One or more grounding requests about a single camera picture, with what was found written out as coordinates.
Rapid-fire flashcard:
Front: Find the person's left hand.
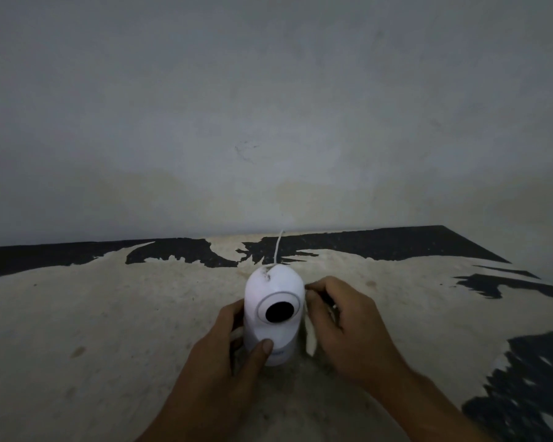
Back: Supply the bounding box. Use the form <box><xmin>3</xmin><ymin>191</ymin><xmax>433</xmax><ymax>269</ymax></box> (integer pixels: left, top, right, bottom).
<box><xmin>162</xmin><ymin>299</ymin><xmax>274</xmax><ymax>442</ymax></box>

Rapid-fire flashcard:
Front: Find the person's right hand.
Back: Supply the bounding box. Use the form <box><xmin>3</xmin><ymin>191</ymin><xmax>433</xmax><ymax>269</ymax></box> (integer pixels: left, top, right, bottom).
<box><xmin>304</xmin><ymin>276</ymin><xmax>413</xmax><ymax>401</ymax></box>

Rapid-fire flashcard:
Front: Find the white security camera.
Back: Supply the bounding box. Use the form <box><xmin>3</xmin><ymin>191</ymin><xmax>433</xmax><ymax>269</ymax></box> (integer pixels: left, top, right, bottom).
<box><xmin>243</xmin><ymin>263</ymin><xmax>306</xmax><ymax>367</ymax></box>

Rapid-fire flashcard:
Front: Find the person's right forearm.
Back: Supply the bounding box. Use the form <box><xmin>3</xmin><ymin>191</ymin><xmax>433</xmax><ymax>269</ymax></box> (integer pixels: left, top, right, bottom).
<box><xmin>375</xmin><ymin>368</ymin><xmax>494</xmax><ymax>442</ymax></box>

